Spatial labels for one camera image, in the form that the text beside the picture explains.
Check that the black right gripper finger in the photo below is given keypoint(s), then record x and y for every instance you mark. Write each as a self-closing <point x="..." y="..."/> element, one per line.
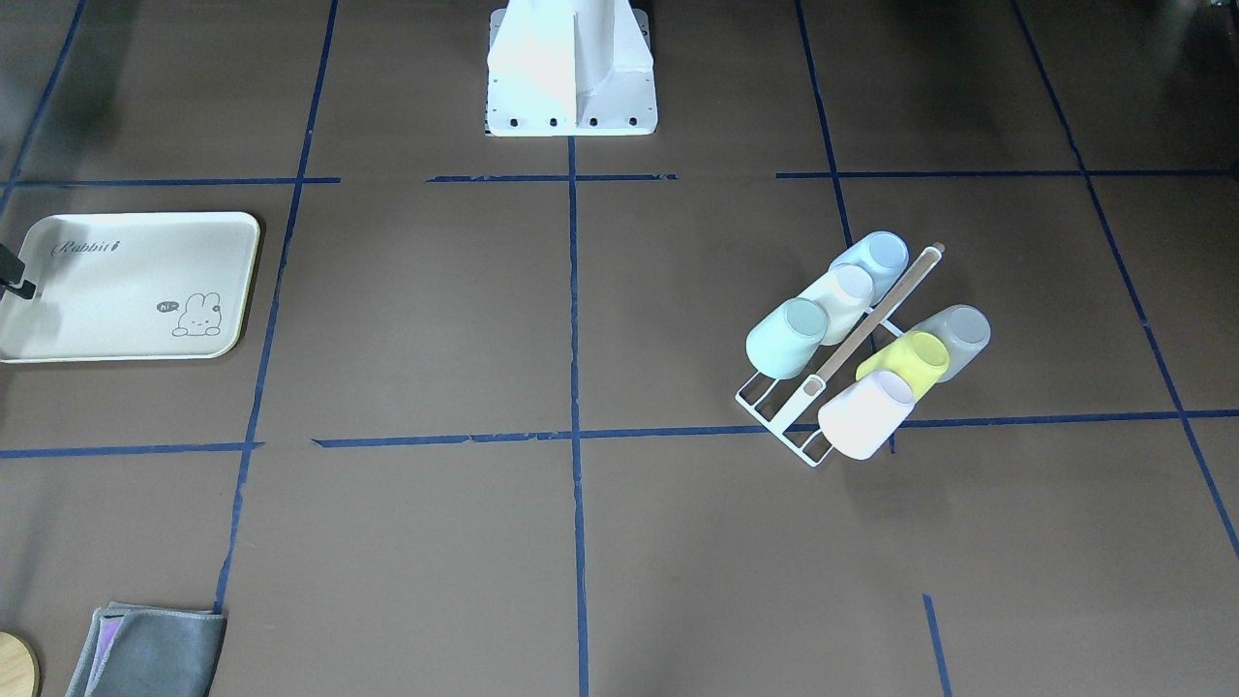
<point x="12" y="275"/>

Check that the cream rabbit tray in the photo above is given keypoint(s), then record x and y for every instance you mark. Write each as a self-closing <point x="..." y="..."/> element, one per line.
<point x="132" y="286"/>

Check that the mint green cup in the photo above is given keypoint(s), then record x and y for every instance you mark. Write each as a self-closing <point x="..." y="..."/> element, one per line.
<point x="782" y="343"/>

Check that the cream white cup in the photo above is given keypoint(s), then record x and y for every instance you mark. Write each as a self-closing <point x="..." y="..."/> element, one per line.
<point x="843" y="293"/>

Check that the pink cup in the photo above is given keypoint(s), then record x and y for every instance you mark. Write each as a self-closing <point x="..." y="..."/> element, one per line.
<point x="860" y="419"/>

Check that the light blue cup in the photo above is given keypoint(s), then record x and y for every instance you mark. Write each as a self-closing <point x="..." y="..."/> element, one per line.
<point x="883" y="254"/>

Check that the yellow cup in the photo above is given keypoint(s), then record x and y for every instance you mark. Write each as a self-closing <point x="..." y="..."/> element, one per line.
<point x="918" y="357"/>

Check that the grey cup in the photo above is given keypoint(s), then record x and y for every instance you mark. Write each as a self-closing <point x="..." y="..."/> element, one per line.
<point x="964" y="331"/>

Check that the round wooden stand base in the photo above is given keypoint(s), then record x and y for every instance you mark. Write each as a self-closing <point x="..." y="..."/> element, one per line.
<point x="20" y="671"/>

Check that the grey folded cloth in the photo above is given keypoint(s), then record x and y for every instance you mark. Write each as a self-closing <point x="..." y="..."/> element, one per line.
<point x="143" y="650"/>

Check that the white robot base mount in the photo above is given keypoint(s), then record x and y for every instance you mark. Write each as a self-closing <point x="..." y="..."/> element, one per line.
<point x="570" y="68"/>

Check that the white wire cup rack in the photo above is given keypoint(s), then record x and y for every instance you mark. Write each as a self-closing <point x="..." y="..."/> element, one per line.
<point x="788" y="408"/>

